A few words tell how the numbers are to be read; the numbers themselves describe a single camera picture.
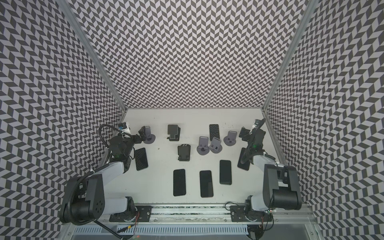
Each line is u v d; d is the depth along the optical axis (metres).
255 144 0.69
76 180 0.44
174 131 0.97
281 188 0.43
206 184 0.83
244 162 0.71
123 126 0.72
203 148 0.91
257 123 0.77
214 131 1.08
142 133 0.81
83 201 0.42
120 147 0.65
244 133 0.80
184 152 0.91
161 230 0.69
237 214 0.73
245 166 0.90
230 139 0.95
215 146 0.93
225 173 0.85
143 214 0.73
